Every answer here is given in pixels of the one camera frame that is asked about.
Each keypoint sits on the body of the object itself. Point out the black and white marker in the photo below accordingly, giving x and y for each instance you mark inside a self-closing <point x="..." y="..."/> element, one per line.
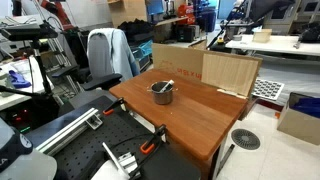
<point x="171" y="82"/>

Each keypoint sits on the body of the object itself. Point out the red robot arm background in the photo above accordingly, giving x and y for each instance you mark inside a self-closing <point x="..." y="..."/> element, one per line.
<point x="55" y="7"/>

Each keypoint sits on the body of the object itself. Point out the silver metal pot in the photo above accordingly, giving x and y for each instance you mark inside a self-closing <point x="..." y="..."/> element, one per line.
<point x="163" y="98"/>

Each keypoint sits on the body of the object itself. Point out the orange black clamp far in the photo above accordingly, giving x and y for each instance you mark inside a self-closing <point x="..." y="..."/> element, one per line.
<point x="110" y="109"/>

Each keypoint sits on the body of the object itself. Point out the orange black clamp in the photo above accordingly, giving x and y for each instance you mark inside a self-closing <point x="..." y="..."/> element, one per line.
<point x="149" y="145"/>
<point x="110" y="109"/>

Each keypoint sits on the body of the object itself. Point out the light blue jacket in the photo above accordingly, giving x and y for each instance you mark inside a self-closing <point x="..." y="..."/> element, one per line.
<point x="121" y="55"/>

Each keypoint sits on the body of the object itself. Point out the orange black clamp near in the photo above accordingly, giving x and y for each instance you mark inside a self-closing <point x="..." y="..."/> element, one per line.
<point x="149" y="145"/>

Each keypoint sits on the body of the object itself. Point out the grey office chair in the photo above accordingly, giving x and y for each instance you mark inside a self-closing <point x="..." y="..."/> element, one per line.
<point x="91" y="88"/>

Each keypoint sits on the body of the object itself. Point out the black perforated breadboard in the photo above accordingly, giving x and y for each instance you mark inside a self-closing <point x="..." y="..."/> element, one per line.
<point x="119" y="131"/>

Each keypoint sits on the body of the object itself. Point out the brown cardboard panel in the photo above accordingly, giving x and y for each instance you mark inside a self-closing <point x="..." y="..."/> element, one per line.
<point x="229" y="72"/>

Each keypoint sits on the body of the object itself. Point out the red cola box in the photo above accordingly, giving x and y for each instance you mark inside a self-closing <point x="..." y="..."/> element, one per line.
<point x="186" y="14"/>

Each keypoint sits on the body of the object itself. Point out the round black floor drain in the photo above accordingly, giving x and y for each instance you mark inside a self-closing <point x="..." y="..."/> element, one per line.
<point x="245" y="139"/>

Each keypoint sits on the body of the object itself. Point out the white perforated tray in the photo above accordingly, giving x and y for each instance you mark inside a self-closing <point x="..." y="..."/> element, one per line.
<point x="267" y="89"/>

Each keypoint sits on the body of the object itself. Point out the small wooden box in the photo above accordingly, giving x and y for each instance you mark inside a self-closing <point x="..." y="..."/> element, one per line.
<point x="262" y="36"/>

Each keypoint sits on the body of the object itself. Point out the white background table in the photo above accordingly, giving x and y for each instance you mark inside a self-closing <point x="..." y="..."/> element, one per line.
<point x="276" y="43"/>

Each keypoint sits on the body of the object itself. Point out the blue cloth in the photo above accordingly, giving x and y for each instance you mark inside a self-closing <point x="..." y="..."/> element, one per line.
<point x="18" y="80"/>

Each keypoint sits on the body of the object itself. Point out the cardboard box with blue item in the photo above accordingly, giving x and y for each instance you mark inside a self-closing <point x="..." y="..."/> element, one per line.
<point x="300" y="118"/>

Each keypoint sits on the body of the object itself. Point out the small aluminium bracket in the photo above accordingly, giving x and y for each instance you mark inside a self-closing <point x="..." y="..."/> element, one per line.
<point x="124" y="166"/>

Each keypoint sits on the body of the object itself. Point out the long aluminium extrusion rail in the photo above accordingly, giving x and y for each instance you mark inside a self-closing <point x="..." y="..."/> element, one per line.
<point x="63" y="137"/>

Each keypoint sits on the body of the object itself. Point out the black camera on stand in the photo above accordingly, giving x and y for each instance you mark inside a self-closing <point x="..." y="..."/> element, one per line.
<point x="33" y="33"/>

